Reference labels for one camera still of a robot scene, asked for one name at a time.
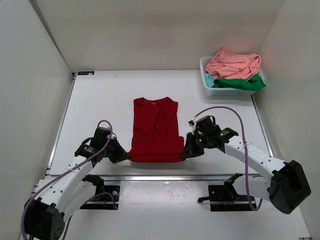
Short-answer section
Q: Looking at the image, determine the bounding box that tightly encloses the teal t-shirt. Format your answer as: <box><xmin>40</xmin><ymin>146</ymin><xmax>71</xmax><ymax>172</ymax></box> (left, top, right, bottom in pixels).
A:
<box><xmin>204</xmin><ymin>73</ymin><xmax>215</xmax><ymax>88</ymax></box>

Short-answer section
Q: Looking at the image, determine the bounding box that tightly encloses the aluminium rail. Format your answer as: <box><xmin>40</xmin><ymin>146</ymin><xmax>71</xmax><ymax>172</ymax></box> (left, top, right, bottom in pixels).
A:
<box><xmin>46</xmin><ymin>173</ymin><xmax>263</xmax><ymax>183</ymax></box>

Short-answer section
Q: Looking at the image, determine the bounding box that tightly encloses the green t-shirt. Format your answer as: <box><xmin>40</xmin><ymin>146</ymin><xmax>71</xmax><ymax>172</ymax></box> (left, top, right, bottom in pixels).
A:
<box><xmin>213</xmin><ymin>74</ymin><xmax>267</xmax><ymax>92</ymax></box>

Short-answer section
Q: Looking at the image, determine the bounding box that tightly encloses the red t-shirt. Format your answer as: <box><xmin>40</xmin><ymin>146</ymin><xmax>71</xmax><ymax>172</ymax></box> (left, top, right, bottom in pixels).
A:
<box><xmin>129</xmin><ymin>97</ymin><xmax>185</xmax><ymax>164</ymax></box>

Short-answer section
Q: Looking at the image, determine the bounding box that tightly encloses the pink t-shirt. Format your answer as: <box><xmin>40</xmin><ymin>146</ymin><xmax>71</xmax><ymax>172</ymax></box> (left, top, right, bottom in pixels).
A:
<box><xmin>205</xmin><ymin>47</ymin><xmax>262</xmax><ymax>81</ymax></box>

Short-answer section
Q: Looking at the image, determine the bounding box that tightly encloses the blue white label sticker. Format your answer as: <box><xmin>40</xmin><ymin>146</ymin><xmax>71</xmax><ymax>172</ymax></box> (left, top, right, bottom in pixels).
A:
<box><xmin>77</xmin><ymin>71</ymin><xmax>95</xmax><ymax>76</ymax></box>

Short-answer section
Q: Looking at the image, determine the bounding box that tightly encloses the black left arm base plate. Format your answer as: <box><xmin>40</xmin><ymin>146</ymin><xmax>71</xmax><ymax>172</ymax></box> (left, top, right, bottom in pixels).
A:
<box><xmin>80</xmin><ymin>181</ymin><xmax>121</xmax><ymax>211</ymax></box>

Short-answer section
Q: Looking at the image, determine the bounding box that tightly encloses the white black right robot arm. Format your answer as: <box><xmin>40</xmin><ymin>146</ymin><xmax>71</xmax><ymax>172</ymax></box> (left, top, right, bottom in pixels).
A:
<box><xmin>181</xmin><ymin>115</ymin><xmax>312</xmax><ymax>215</ymax></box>

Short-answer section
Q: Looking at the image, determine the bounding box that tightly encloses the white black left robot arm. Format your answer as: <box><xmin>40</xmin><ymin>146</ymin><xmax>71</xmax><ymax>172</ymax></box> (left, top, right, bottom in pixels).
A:
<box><xmin>21</xmin><ymin>126</ymin><xmax>131</xmax><ymax>240</ymax></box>

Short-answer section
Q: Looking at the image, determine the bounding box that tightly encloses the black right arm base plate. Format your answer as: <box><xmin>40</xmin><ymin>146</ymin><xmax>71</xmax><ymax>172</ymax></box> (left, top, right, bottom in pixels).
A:
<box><xmin>197</xmin><ymin>185</ymin><xmax>252</xmax><ymax>212</ymax></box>

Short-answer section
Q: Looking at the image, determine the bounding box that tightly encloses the white plastic laundry basket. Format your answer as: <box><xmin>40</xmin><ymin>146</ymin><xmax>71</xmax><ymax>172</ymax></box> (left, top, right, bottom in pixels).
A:
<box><xmin>199</xmin><ymin>56</ymin><xmax>261</xmax><ymax>96</ymax></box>

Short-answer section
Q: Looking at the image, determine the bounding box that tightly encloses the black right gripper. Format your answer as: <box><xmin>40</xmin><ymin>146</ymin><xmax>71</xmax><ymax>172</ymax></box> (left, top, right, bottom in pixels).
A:
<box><xmin>181</xmin><ymin>131</ymin><xmax>211</xmax><ymax>159</ymax></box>

